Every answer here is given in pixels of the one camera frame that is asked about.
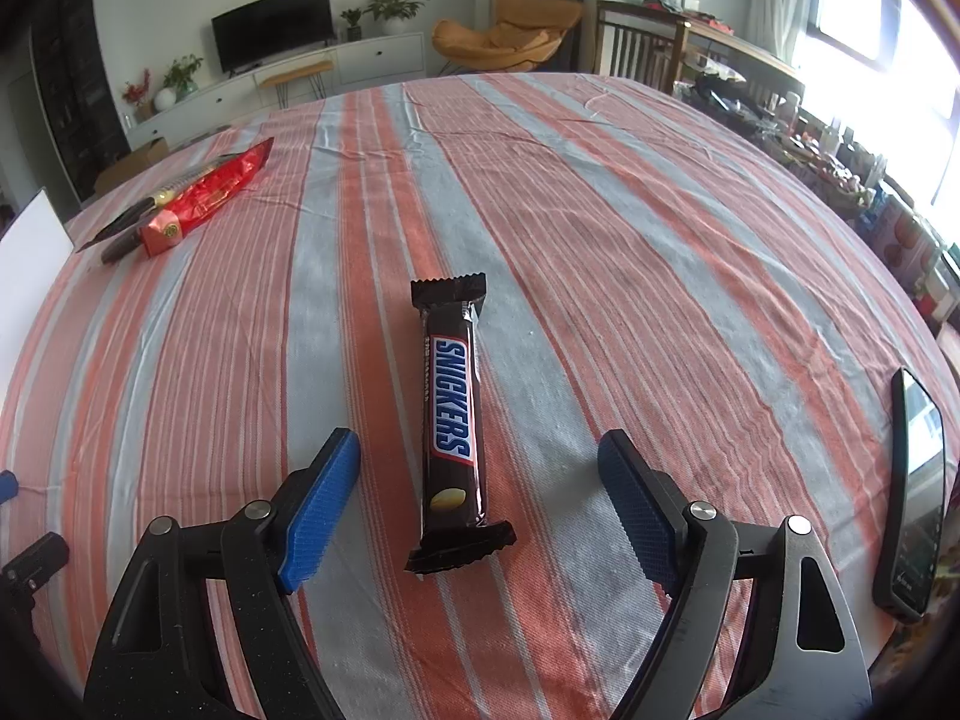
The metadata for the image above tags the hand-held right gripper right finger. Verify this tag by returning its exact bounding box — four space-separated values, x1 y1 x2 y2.
597 429 875 720

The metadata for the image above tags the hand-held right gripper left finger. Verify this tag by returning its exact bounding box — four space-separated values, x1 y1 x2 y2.
82 427 362 720

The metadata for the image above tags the dark brown chocolate bar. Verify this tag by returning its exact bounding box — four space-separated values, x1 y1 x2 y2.
405 272 518 577

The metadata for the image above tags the white foam board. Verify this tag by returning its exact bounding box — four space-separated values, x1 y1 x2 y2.
0 190 77 395

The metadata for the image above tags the striped orange grey tablecloth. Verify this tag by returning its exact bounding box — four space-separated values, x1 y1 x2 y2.
0 71 955 720

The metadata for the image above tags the small black packet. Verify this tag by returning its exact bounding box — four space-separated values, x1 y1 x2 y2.
100 228 152 265

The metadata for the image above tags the black smartphone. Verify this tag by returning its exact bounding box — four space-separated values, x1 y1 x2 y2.
872 367 948 623

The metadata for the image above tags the floral cloth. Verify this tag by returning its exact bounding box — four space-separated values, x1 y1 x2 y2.
868 615 953 691

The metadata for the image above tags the long black snack packet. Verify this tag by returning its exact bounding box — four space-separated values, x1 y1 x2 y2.
74 156 226 254

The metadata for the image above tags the red snack packet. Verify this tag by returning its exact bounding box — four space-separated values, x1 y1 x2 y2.
140 138 275 258

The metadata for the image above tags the cardboard box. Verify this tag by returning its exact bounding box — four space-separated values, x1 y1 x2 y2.
93 136 170 197

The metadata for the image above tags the black display shelf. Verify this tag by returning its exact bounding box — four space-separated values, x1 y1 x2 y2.
28 0 133 205

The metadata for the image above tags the red flower arrangement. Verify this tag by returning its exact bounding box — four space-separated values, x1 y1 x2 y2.
121 69 153 122

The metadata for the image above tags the white media cabinet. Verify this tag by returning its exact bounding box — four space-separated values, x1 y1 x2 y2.
123 31 428 152

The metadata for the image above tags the wooden hairpin-leg stool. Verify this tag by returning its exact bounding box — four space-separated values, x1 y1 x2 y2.
258 60 334 108

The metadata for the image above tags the leafy plant in glass vase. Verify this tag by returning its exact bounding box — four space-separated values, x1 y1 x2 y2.
163 54 204 99

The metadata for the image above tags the dark wooden chair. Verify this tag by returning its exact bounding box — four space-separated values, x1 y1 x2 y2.
595 0 692 95

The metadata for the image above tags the dark wooden side table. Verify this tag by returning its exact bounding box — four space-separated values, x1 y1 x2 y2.
673 11 808 128

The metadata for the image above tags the black television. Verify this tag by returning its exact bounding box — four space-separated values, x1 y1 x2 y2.
211 0 337 77

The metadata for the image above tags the orange lounge chair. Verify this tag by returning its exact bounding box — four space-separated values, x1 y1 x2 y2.
431 0 585 78

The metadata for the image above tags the large potted plant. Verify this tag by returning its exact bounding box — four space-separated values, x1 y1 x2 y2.
361 0 431 35

